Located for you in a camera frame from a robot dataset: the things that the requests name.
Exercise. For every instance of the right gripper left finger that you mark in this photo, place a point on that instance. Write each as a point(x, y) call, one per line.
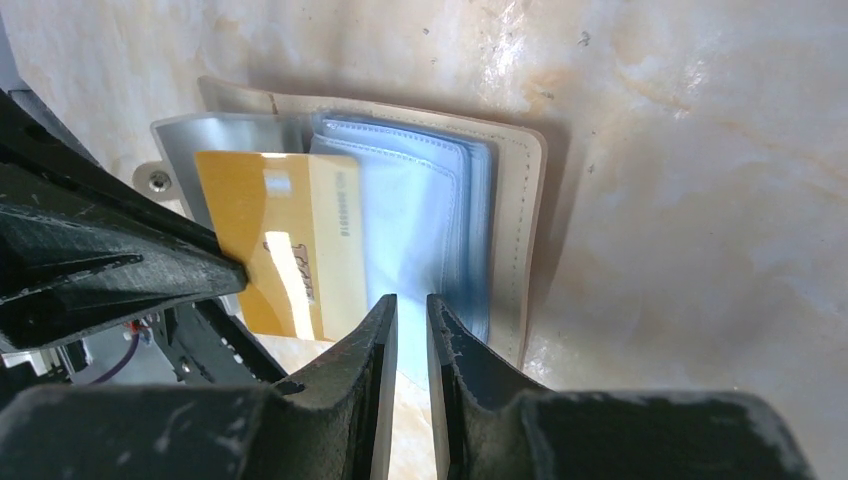
point(331, 419)

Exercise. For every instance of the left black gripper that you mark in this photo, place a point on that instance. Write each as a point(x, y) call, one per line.
point(66, 276)

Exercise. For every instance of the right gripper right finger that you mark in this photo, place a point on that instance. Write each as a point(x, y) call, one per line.
point(490, 421)

